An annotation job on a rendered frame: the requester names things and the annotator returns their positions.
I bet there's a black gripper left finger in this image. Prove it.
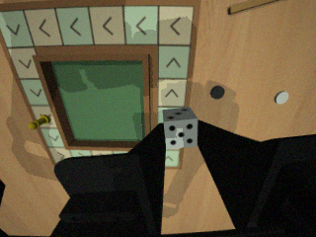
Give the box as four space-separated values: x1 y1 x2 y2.
54 122 166 235

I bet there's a white die with black pips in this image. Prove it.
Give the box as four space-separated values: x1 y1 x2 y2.
162 107 198 149

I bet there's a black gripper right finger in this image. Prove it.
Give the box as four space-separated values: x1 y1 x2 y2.
197 120 316 229

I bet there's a square game board with green centre tray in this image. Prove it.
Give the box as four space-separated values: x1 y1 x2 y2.
0 5 195 163

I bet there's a small white flat disc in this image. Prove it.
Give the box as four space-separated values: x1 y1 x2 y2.
275 91 288 105

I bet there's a square board game track with arrow squares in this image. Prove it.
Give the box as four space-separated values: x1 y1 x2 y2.
0 0 201 170

